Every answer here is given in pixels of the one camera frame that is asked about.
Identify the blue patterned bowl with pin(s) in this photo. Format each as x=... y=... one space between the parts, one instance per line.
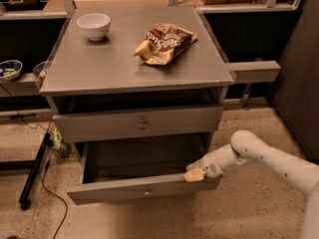
x=10 y=70

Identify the clear glass bowl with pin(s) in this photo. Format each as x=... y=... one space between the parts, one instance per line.
x=40 y=67

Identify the grey side shelf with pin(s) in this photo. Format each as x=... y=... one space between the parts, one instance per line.
x=254 y=72
x=24 y=85

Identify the white ceramic bowl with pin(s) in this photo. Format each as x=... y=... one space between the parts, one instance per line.
x=94 y=25

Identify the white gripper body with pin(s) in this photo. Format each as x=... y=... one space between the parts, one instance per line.
x=209 y=165

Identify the grey side shelf right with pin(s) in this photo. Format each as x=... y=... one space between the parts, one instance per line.
x=254 y=72

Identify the brown snack chip bag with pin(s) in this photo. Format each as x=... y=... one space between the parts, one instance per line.
x=163 y=42

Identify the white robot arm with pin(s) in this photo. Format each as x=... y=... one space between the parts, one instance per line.
x=246 y=146

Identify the grey drawer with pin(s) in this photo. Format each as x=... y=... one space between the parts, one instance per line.
x=126 y=169
x=138 y=123

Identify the grey side shelf left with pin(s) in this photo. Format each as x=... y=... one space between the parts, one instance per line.
x=24 y=85

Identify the grey drawer cabinet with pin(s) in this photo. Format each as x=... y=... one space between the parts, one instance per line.
x=103 y=76

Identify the black table leg bar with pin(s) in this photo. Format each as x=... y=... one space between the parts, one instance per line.
x=24 y=202

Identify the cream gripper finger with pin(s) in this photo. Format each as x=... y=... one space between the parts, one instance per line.
x=194 y=175
x=193 y=165

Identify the grey top drawer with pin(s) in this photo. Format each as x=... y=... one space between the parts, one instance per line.
x=138 y=123

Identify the green item in wire basket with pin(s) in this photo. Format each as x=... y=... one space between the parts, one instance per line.
x=62 y=148

